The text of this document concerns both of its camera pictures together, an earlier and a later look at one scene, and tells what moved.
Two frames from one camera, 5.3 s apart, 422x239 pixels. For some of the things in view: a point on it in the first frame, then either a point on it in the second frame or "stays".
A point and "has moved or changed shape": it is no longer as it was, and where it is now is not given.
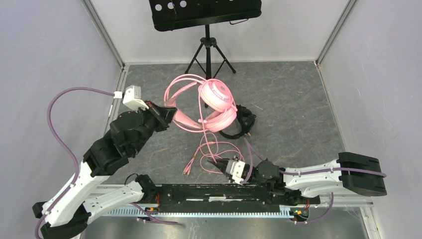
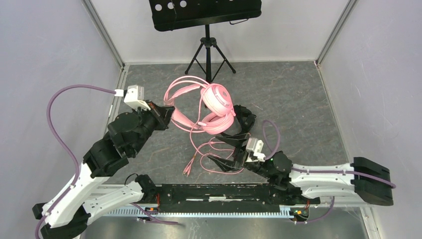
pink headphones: (201, 104) has moved or changed shape
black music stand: (174, 15) stays
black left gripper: (163, 115) stays
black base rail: (225, 198) stays
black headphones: (246, 119) stays
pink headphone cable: (209, 146) -> (186, 173)
